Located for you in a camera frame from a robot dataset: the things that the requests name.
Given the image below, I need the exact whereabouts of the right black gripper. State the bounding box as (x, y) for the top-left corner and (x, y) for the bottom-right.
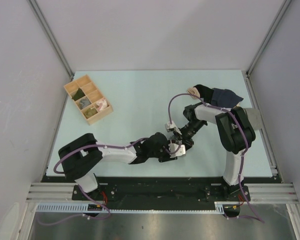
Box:
(173, 119), (206, 151)

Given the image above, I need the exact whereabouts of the wooden compartment organizer box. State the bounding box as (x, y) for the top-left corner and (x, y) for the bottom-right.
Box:
(63, 74), (113, 125)

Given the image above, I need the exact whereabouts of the grey striped underwear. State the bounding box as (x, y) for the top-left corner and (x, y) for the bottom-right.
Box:
(177, 148), (193, 159)

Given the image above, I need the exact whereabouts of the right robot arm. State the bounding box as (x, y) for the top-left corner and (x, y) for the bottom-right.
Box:
(166, 103), (256, 201)

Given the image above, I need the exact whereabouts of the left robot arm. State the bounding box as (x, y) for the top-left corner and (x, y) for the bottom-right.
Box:
(53, 132), (186, 200)

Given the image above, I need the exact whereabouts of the navy blue underwear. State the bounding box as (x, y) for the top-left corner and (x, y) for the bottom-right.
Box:
(210, 88), (244, 109)

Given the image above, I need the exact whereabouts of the beige rolled cloth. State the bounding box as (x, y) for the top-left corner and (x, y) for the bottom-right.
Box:
(186, 87), (201, 99)

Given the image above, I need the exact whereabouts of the black garment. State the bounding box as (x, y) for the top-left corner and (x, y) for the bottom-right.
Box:
(193, 84), (214, 104)

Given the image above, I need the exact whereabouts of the pink white rolled cloth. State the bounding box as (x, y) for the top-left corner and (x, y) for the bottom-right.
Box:
(95, 98), (109, 112)

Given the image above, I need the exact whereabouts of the olive green rolled cloth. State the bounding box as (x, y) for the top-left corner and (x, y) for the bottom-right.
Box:
(83, 107), (98, 119)

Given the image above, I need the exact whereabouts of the grey rolled cloth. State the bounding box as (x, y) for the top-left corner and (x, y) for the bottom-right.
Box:
(79, 98), (91, 109)

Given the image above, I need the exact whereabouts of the dark green rolled cloth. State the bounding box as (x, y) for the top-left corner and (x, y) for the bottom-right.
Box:
(72, 89), (85, 101)

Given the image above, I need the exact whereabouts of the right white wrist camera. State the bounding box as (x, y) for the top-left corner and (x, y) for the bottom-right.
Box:
(165, 120), (177, 132)

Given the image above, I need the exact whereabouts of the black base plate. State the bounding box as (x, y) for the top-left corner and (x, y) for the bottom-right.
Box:
(40, 174), (282, 205)

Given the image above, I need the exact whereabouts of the white slotted cable duct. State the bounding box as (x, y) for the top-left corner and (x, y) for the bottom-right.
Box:
(36, 203), (234, 215)

